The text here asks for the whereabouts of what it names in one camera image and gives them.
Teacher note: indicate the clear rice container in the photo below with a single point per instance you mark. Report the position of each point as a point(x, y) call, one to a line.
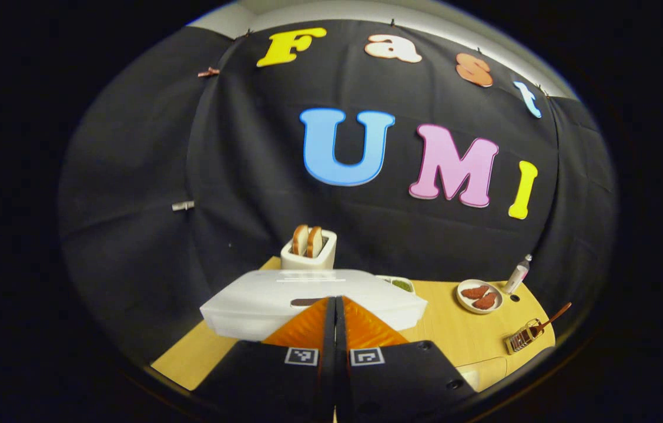
point(484, 373)

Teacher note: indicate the white rice cooker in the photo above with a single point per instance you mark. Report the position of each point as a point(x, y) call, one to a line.
point(261, 294)

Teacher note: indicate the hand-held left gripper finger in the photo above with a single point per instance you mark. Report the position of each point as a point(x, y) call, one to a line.
point(329, 352)
point(341, 352)

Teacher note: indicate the small pink label bottle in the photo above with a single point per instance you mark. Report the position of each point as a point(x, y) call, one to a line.
point(516, 277)

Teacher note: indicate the silver cloth clip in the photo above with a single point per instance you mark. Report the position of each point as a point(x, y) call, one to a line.
point(183, 205)

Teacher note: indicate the white round plate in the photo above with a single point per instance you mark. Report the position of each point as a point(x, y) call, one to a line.
point(464, 302)

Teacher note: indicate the brown wooden spoon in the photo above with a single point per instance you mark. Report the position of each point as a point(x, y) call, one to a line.
point(555, 317)

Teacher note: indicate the copper cloth clip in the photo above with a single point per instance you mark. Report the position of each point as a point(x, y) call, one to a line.
point(208, 72)

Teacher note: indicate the toasted bread slice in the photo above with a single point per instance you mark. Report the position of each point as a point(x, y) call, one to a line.
point(300, 239)
point(314, 242)

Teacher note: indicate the white toaster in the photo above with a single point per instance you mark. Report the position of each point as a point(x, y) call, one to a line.
point(308, 263)

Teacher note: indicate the black backdrop cloth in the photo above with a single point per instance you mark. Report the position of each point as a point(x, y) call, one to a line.
point(249, 147)

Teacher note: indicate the white divided condiment dish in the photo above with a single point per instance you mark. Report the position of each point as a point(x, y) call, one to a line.
point(402, 285)

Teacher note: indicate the red meat slice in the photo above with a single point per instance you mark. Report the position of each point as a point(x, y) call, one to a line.
point(475, 292)
point(485, 301)

